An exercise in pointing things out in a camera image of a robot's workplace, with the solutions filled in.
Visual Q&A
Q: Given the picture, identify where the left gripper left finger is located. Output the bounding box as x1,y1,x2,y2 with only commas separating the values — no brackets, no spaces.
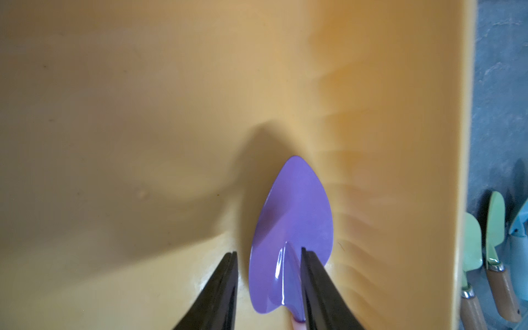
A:
174,252,239,330

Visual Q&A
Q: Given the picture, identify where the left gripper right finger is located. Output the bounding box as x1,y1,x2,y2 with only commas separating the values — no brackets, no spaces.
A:
301,248,364,330

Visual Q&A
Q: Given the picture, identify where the purple shovel pink handle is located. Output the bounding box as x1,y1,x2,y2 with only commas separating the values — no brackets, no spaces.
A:
248,155,334,323

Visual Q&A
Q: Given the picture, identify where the green shovel wooden handle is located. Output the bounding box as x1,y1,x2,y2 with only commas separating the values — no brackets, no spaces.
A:
460,213,487,330
484,190,523,323

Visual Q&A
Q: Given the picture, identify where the yellow plastic storage box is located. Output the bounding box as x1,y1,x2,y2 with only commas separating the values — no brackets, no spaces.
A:
1,1,477,329

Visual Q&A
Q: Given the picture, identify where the blue shovel left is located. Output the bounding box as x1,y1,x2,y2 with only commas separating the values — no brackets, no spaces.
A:
508,200,527,301

